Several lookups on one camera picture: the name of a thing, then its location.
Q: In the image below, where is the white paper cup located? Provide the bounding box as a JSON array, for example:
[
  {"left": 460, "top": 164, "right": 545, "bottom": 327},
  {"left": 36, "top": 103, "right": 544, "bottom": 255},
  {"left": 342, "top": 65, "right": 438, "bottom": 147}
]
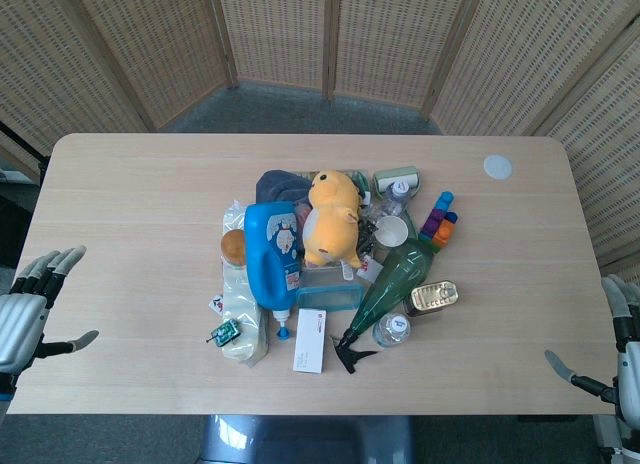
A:
[{"left": 373, "top": 215, "right": 410, "bottom": 250}]

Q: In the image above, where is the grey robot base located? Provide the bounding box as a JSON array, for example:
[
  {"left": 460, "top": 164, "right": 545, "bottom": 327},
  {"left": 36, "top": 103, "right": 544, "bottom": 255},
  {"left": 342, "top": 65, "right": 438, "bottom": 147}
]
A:
[{"left": 198, "top": 414, "right": 416, "bottom": 464}]

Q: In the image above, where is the clear bag of white sheets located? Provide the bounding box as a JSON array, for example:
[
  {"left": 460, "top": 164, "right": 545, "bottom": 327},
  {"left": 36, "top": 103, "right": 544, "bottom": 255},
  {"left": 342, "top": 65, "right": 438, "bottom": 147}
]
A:
[{"left": 220, "top": 199, "right": 274, "bottom": 368}]

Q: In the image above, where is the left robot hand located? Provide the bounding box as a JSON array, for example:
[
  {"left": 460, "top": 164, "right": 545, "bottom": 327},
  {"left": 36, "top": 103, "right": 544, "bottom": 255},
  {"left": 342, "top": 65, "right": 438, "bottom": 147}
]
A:
[{"left": 0, "top": 245, "right": 100, "bottom": 402}]

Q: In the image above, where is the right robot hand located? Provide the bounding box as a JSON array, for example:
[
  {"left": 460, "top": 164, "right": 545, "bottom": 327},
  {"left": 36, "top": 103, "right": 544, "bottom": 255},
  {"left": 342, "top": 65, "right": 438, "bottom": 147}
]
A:
[{"left": 544, "top": 274, "right": 640, "bottom": 443}]

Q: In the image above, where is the clear bottle white cap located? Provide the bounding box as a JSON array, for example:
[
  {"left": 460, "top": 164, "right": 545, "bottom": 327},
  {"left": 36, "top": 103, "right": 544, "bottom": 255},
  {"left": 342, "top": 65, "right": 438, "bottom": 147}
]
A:
[{"left": 375, "top": 181, "right": 414, "bottom": 218}]

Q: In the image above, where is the small green circuit board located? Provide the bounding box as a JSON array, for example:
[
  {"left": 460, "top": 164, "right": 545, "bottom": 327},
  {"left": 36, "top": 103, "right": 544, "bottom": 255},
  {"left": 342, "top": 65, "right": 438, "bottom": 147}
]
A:
[{"left": 206, "top": 320, "right": 241, "bottom": 346}]

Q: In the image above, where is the clear water bottle blue cap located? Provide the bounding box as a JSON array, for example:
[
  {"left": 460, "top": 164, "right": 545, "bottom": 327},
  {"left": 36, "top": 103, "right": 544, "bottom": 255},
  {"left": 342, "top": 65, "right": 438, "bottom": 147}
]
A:
[{"left": 372, "top": 313, "right": 412, "bottom": 349}]

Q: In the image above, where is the blue lidded plastic container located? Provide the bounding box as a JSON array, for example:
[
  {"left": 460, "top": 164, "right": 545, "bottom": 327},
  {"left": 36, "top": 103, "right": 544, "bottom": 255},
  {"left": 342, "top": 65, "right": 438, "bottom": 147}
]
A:
[{"left": 295, "top": 282, "right": 363, "bottom": 313}]

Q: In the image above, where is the yellow plush toy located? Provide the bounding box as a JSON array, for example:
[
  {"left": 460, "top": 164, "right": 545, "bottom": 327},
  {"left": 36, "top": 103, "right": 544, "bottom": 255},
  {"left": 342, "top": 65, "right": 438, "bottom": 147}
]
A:
[{"left": 301, "top": 169, "right": 363, "bottom": 270}]

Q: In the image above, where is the blue detergent bottle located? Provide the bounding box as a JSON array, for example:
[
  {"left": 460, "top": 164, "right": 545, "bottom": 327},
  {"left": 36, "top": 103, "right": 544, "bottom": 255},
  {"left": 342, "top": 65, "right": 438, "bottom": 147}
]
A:
[{"left": 243, "top": 202, "right": 305, "bottom": 343}]

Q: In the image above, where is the round brown bread bun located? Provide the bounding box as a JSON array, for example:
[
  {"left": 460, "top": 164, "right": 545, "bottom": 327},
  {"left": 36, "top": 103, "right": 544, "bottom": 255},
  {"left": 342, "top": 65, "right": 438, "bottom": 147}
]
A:
[{"left": 221, "top": 230, "right": 247, "bottom": 267}]

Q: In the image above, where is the colourful building block stack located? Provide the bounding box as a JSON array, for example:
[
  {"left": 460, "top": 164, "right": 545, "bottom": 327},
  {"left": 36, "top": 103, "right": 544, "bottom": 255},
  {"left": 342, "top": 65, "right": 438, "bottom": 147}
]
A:
[{"left": 418, "top": 191, "right": 460, "bottom": 256}]

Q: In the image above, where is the red white paper tag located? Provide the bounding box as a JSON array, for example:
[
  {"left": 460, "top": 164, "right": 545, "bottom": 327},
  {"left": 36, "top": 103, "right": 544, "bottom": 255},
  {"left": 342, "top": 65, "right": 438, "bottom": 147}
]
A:
[{"left": 356, "top": 256, "right": 382, "bottom": 281}]

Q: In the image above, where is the gold tin can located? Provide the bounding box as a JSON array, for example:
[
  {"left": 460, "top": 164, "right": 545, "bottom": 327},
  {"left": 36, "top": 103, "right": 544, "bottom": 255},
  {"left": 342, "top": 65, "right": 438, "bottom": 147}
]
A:
[{"left": 405, "top": 280, "right": 461, "bottom": 318}]

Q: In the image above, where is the white card box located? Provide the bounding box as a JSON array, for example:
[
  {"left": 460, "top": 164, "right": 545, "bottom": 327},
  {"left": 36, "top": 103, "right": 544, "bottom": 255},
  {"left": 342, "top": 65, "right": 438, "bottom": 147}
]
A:
[{"left": 291, "top": 307, "right": 328, "bottom": 374}]

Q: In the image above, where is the black tripod stand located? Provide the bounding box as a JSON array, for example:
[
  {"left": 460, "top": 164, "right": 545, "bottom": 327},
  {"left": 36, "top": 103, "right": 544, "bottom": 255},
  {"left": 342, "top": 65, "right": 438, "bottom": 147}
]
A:
[{"left": 0, "top": 121, "right": 50, "bottom": 185}]

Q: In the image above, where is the black binder clips bundle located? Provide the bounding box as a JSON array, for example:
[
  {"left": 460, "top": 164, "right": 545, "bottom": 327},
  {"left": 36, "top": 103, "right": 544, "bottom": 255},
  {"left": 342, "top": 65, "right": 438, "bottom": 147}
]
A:
[{"left": 357, "top": 216, "right": 380, "bottom": 255}]

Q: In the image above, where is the green spray bottle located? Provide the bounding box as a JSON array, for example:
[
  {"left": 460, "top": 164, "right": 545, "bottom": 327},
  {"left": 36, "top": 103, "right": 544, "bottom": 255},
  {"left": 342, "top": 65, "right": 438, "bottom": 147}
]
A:
[{"left": 335, "top": 238, "right": 434, "bottom": 376}]

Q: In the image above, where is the dark blue cloth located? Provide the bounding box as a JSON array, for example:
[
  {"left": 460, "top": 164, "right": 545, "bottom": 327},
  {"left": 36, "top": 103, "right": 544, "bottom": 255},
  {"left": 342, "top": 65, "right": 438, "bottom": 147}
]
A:
[{"left": 255, "top": 169, "right": 314, "bottom": 206}]

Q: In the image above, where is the green white rectangular box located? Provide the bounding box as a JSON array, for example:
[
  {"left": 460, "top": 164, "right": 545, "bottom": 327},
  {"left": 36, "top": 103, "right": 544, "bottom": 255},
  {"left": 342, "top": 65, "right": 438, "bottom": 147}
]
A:
[{"left": 373, "top": 166, "right": 423, "bottom": 195}]

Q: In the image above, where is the woven bamboo folding screen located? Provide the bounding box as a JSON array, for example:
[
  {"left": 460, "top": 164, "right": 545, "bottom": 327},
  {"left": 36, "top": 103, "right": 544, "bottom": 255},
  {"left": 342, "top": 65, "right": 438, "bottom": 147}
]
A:
[{"left": 0, "top": 0, "right": 640, "bottom": 270}]

